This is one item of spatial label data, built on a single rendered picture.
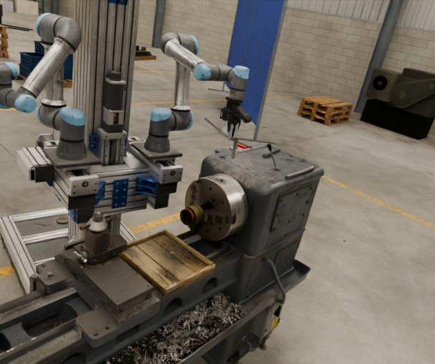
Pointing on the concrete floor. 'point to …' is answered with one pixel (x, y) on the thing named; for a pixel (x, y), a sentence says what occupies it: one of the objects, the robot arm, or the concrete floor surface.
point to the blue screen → (256, 51)
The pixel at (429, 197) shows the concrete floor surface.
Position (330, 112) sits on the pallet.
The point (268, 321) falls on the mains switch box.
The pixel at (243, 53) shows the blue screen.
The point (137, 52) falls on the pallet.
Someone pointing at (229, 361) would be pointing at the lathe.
